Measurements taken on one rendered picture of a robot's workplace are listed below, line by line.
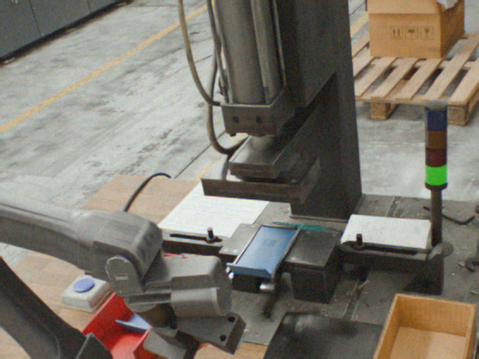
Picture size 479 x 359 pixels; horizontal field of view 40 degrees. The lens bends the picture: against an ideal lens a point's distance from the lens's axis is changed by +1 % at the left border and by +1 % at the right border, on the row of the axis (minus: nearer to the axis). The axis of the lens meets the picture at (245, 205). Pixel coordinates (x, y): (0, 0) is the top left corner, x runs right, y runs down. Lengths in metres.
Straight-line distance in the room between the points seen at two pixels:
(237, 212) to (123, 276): 0.72
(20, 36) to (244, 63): 5.84
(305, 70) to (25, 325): 0.57
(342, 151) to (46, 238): 0.68
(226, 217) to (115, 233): 0.70
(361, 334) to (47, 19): 6.22
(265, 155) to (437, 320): 0.37
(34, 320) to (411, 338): 0.57
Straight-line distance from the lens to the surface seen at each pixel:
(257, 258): 1.14
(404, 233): 1.24
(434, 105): 1.13
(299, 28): 1.04
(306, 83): 1.07
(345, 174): 1.31
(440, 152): 1.16
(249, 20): 0.97
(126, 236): 0.77
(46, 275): 1.43
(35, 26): 6.92
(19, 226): 0.81
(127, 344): 1.17
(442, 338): 1.09
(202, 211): 1.48
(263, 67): 0.98
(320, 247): 1.16
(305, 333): 1.08
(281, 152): 1.05
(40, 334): 0.92
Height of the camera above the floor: 1.65
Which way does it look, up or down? 31 degrees down
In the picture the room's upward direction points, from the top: 10 degrees counter-clockwise
